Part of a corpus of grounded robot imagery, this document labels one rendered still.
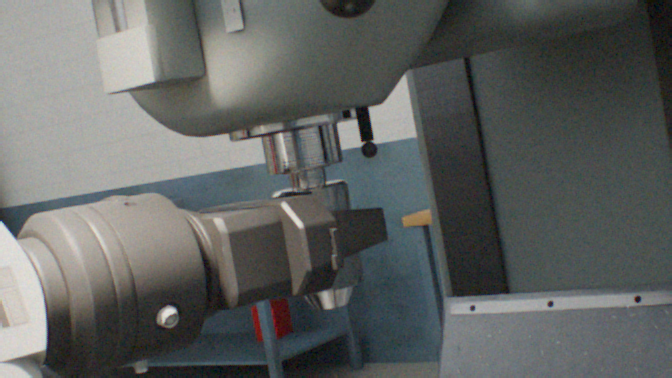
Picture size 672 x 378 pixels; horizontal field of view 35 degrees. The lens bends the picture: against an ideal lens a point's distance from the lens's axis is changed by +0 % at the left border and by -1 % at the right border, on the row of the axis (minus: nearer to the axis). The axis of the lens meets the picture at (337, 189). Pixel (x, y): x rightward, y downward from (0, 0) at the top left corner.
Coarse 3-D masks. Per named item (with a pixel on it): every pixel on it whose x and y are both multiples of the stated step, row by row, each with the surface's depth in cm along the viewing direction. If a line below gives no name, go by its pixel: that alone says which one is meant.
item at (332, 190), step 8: (328, 184) 65; (336, 184) 65; (344, 184) 66; (280, 192) 65; (288, 192) 65; (296, 192) 64; (304, 192) 64; (312, 192) 64; (320, 192) 64; (328, 192) 64; (336, 192) 65; (344, 192) 65; (320, 200) 64; (328, 200) 64
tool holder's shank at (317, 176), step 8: (312, 168) 65; (320, 168) 66; (296, 176) 65; (304, 176) 65; (312, 176) 65; (320, 176) 66; (296, 184) 66; (304, 184) 65; (312, 184) 65; (320, 184) 66
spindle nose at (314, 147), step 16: (320, 128) 64; (336, 128) 66; (272, 144) 65; (288, 144) 64; (304, 144) 64; (320, 144) 64; (336, 144) 65; (272, 160) 65; (288, 160) 64; (304, 160) 64; (320, 160) 64; (336, 160) 65
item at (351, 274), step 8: (336, 200) 65; (344, 200) 65; (328, 208) 64; (336, 208) 65; (344, 208) 65; (352, 256) 65; (360, 256) 66; (344, 264) 65; (352, 264) 65; (360, 264) 66; (344, 272) 65; (352, 272) 65; (360, 272) 66; (336, 280) 65; (344, 280) 65; (352, 280) 65; (360, 280) 66; (336, 288) 65
